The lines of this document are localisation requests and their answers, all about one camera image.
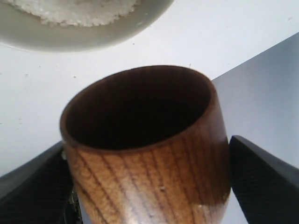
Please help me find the brown wooden cup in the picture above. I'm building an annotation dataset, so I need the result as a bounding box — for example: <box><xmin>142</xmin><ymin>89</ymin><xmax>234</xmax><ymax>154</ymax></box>
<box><xmin>60</xmin><ymin>65</ymin><xmax>231</xmax><ymax>224</ymax></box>

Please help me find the white bowl of rice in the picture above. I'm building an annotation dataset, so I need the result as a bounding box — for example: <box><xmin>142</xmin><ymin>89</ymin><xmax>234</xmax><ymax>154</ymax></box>
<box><xmin>0</xmin><ymin>0</ymin><xmax>172</xmax><ymax>52</ymax></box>

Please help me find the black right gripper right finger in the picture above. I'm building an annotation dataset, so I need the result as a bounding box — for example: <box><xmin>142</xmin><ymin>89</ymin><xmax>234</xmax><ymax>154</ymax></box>
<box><xmin>229</xmin><ymin>135</ymin><xmax>299</xmax><ymax>224</ymax></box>

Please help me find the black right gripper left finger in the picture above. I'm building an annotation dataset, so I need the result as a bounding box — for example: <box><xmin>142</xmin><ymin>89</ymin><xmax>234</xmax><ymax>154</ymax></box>
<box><xmin>0</xmin><ymin>142</ymin><xmax>73</xmax><ymax>224</ymax></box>

